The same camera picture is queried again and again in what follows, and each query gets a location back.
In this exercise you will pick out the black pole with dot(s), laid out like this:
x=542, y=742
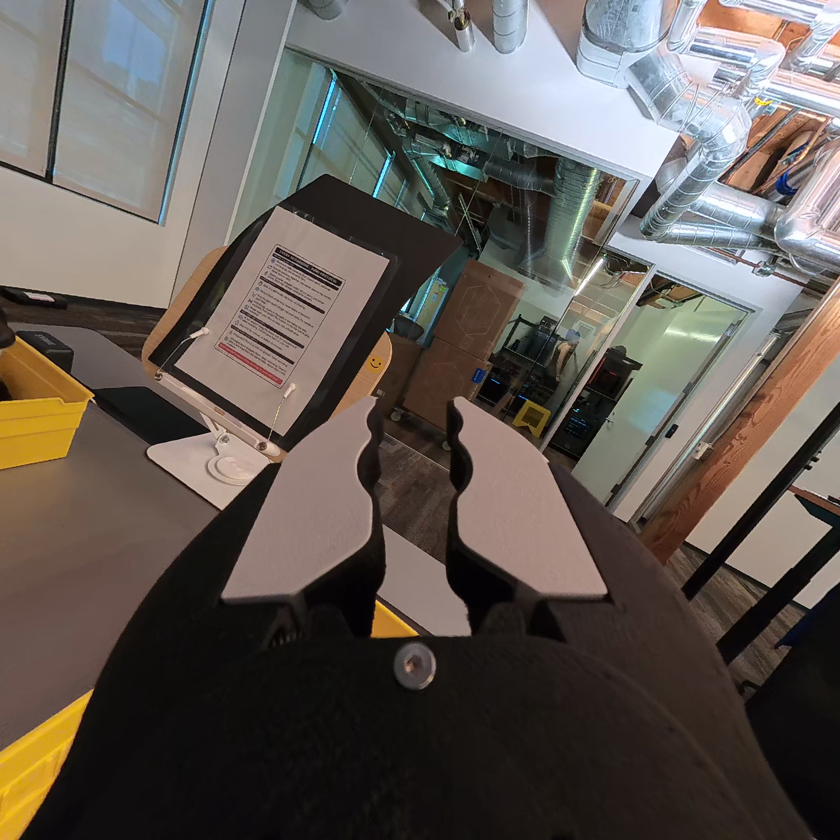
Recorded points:
x=774, y=590

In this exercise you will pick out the silver ventilation ducts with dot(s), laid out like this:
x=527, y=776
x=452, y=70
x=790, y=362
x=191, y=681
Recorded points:
x=689, y=118

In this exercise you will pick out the large window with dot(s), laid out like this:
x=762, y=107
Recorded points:
x=118, y=98

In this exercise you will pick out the yellow plastic bin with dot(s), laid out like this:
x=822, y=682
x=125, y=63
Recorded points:
x=39, y=433
x=33, y=774

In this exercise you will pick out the black equipment shelving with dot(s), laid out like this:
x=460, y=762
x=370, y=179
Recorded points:
x=610, y=380

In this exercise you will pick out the stacked cardboard boxes cart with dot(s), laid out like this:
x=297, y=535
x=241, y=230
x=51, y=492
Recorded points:
x=472, y=308

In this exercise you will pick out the black desk mat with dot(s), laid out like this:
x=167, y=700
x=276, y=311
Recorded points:
x=151, y=413

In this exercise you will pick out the black flat device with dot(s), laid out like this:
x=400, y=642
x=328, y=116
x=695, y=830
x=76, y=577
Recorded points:
x=33, y=298

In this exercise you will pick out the laminated instruction sheet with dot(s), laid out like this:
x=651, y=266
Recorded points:
x=216, y=367

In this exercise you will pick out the yellow smiley sticker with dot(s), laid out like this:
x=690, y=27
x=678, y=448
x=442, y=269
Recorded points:
x=375, y=363

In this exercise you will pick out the wooden side table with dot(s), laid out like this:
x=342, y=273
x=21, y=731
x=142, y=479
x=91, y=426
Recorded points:
x=820, y=502

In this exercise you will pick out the glass partition wall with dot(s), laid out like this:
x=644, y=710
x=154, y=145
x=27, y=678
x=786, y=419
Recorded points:
x=315, y=164

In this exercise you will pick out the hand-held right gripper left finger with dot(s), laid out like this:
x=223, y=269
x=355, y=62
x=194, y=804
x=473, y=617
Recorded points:
x=308, y=518

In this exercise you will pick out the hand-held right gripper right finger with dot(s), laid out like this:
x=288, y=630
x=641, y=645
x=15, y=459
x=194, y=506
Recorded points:
x=525, y=525

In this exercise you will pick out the small black box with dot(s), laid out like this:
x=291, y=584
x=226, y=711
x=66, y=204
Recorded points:
x=49, y=351

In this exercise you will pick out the black round-base pole stand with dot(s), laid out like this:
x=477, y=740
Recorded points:
x=754, y=505

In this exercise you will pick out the dark office chair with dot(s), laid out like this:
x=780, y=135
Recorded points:
x=800, y=735

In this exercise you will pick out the yellow step stool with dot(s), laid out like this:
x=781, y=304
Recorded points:
x=530, y=420

